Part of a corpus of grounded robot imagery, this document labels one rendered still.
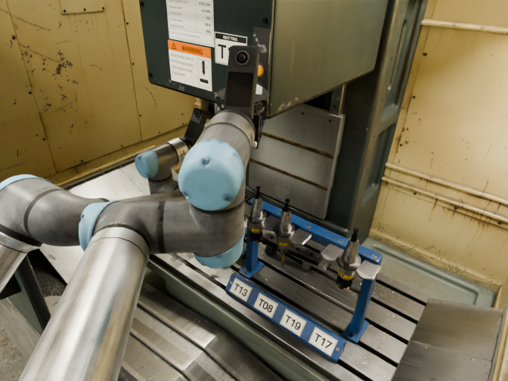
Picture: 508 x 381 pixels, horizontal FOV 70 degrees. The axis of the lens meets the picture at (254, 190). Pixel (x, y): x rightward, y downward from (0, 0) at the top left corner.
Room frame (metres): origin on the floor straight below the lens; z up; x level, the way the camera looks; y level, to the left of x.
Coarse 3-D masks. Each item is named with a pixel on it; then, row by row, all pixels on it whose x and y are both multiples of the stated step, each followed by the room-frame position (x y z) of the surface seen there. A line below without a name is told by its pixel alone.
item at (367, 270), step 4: (364, 260) 0.77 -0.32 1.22; (364, 264) 0.76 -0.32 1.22; (368, 264) 0.76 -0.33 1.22; (372, 264) 0.76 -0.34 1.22; (356, 268) 0.74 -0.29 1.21; (360, 268) 0.74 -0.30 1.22; (364, 268) 0.74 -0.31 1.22; (368, 268) 0.74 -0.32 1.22; (372, 268) 0.74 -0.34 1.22; (376, 268) 0.74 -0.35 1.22; (380, 268) 0.75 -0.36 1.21; (356, 272) 0.73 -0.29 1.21; (360, 272) 0.73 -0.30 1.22; (364, 272) 0.73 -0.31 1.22; (368, 272) 0.73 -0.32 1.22; (372, 272) 0.73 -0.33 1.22; (376, 272) 0.73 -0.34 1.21; (360, 276) 0.71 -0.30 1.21; (364, 276) 0.71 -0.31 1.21; (368, 276) 0.71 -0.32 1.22; (372, 276) 0.71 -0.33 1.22
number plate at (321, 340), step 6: (318, 330) 0.73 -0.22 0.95; (312, 336) 0.73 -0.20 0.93; (318, 336) 0.72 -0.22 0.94; (324, 336) 0.72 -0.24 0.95; (330, 336) 0.71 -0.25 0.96; (312, 342) 0.71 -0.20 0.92; (318, 342) 0.71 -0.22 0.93; (324, 342) 0.70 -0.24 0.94; (330, 342) 0.70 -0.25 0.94; (336, 342) 0.69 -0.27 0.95; (324, 348) 0.69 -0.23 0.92; (330, 348) 0.69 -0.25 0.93; (330, 354) 0.68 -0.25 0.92
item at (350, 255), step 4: (348, 240) 0.77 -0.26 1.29; (348, 244) 0.77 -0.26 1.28; (352, 244) 0.76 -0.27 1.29; (356, 244) 0.76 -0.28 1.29; (348, 248) 0.76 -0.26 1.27; (352, 248) 0.76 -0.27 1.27; (356, 248) 0.76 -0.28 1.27; (344, 252) 0.77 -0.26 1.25; (348, 252) 0.76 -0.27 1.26; (352, 252) 0.75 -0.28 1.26; (356, 252) 0.76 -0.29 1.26; (344, 256) 0.76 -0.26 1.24; (348, 256) 0.75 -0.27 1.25; (352, 256) 0.75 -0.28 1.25; (356, 256) 0.76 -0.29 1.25; (344, 260) 0.76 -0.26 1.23; (348, 260) 0.75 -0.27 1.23; (352, 260) 0.75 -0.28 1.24; (356, 260) 0.75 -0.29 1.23
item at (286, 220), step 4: (284, 212) 0.89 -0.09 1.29; (288, 212) 0.89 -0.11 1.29; (280, 216) 0.90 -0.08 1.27; (284, 216) 0.89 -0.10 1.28; (288, 216) 0.89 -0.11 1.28; (280, 220) 0.89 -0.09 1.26; (284, 220) 0.89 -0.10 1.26; (288, 220) 0.89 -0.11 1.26; (280, 224) 0.89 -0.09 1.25; (284, 224) 0.88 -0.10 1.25; (288, 224) 0.89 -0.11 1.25; (280, 228) 0.89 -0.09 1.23; (284, 228) 0.88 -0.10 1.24; (288, 228) 0.88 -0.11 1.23
